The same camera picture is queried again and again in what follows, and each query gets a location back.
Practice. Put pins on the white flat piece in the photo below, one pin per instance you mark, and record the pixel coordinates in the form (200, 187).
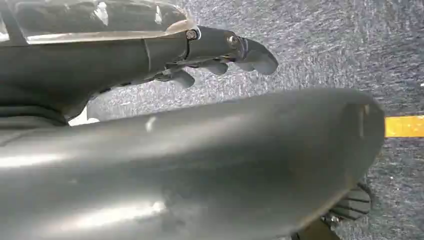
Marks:
(81, 120)

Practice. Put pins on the black robot foot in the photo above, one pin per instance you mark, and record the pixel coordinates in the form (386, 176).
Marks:
(354, 202)

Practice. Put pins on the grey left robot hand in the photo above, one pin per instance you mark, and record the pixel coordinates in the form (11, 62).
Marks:
(205, 165)

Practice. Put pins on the yellow floor tape strip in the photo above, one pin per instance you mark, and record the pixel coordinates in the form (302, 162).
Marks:
(405, 126)

